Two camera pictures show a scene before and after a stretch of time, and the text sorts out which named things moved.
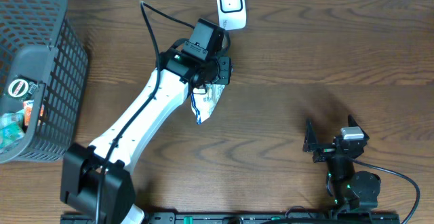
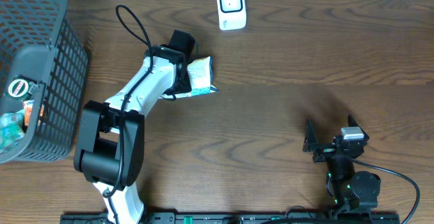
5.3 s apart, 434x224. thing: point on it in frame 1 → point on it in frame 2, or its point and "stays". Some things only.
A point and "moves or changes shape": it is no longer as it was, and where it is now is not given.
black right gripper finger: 352,123 stays
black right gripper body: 324,152 stays
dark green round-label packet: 17,87 stays
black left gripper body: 223,70 → 184,78
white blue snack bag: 204,100 moves or changes shape
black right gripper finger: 310,140 stays
